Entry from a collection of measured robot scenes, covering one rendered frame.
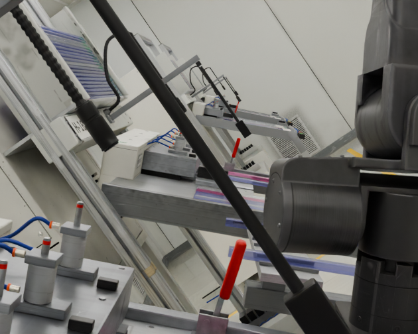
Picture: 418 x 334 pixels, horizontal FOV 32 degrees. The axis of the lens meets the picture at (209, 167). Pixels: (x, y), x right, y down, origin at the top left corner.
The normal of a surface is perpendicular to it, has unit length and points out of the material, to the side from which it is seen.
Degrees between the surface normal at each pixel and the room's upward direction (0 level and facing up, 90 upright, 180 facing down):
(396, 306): 86
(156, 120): 90
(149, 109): 90
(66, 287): 45
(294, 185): 60
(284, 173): 91
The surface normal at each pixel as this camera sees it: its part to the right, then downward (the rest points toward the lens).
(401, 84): 0.16, -0.01
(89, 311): 0.18, -0.98
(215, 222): -0.04, 0.11
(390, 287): -0.32, 0.09
